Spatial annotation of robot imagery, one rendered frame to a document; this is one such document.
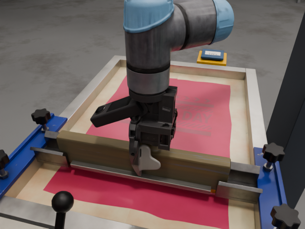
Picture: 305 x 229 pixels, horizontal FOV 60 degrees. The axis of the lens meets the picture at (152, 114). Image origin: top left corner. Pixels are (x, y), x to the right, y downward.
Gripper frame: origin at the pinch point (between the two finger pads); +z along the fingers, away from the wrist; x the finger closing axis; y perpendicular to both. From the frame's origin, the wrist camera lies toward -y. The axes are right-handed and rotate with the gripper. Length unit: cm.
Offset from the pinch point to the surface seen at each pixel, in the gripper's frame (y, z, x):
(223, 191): 18.6, 0.8, -2.5
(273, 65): 90, 99, 301
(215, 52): 13, 3, 80
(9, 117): -164, 101, 122
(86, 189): -11.0, 5.4, -5.7
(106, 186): -7.0, 5.4, -3.7
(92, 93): -25.1, 2.4, 29.6
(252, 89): 27, 1, 44
